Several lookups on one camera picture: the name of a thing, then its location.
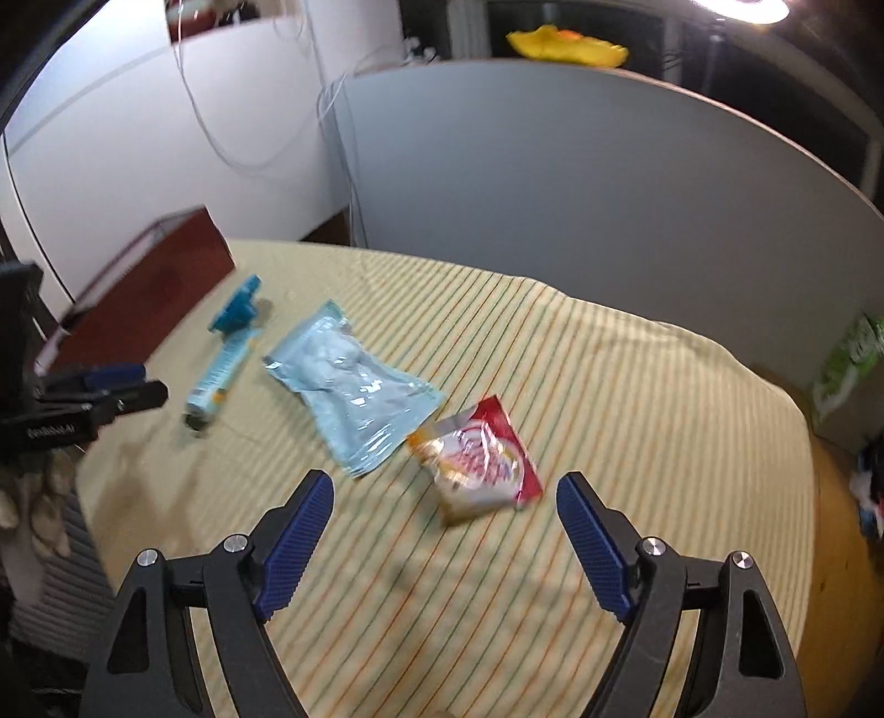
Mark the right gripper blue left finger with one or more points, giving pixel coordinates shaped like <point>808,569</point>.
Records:
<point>146,663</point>

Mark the white gloved left hand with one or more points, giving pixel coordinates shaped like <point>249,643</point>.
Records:
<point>34,495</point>

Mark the striped yellow table cloth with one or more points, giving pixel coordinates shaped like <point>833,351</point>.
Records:
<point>444,580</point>

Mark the green white paper bag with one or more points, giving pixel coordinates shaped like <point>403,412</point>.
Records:
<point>847,393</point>

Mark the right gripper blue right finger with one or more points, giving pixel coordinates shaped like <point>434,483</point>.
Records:
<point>741,663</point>

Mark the red snack packet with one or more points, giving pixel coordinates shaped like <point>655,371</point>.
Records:
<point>478,462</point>

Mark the cotton balls plastic bag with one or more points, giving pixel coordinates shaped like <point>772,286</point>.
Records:
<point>363,408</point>

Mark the dark red cardboard box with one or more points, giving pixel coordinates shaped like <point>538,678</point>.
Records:
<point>141,296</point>

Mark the blue collapsible silicone funnel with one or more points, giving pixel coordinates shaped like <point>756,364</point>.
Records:
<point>240,310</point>

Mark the yellow fruit bowl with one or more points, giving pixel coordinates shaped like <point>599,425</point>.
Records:
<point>552,45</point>

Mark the pile of clothes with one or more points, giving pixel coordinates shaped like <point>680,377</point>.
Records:
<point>866,487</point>

